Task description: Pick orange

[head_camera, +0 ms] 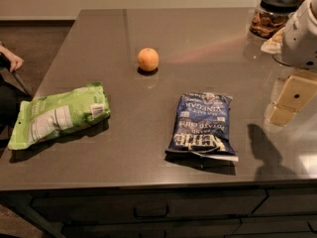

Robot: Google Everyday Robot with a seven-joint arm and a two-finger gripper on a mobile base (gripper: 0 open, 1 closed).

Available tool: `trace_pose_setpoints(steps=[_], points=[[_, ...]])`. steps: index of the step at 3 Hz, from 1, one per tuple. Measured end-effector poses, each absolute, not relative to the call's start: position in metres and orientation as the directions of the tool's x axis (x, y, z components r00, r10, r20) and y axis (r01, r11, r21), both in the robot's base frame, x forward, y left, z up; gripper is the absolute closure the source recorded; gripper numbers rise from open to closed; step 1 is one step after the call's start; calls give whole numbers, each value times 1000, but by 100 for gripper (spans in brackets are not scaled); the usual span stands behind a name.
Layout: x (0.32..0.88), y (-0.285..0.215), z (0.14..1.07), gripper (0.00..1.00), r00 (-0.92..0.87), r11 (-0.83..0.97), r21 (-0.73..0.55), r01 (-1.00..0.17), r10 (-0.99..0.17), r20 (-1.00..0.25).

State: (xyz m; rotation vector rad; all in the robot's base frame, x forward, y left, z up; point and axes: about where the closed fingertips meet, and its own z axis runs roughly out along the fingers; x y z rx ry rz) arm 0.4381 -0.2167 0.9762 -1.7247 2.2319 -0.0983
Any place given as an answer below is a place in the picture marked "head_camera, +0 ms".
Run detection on person's hand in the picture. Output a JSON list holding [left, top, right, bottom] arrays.
[[0, 46, 24, 72]]

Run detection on glass jar with black lid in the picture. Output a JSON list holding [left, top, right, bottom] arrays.
[[250, 0, 299, 39]]

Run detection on blue kettle chips bag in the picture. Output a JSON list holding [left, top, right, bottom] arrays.
[[165, 92, 239, 162]]

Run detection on green snack bag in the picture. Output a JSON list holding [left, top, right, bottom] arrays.
[[8, 82, 111, 150]]

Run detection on dark right cabinet drawer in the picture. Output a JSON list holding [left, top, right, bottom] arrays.
[[254, 187, 317, 215]]

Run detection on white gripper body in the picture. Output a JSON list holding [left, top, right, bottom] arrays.
[[281, 0, 317, 70]]

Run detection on black stick handle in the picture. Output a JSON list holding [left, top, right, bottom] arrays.
[[0, 54, 33, 97]]

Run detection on orange fruit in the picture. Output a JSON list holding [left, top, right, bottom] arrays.
[[137, 48, 159, 72]]

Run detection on black drawer handle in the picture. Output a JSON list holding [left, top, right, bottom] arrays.
[[133, 204, 169, 219]]

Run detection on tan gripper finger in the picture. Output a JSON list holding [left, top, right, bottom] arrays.
[[266, 70, 317, 127]]

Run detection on dark cabinet drawer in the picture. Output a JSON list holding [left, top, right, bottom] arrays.
[[254, 187, 317, 215], [32, 189, 266, 224]]

